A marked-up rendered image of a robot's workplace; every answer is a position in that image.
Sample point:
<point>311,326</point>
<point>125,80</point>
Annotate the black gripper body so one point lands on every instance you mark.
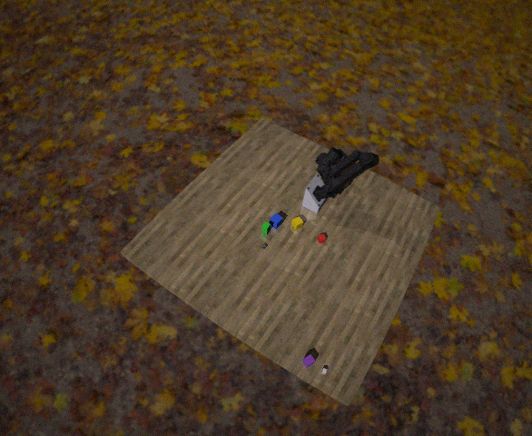
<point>342,157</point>

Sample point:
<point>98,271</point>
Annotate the yellow block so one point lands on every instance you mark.
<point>297,223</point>

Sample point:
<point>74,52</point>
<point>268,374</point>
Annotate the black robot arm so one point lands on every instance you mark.
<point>333,170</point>

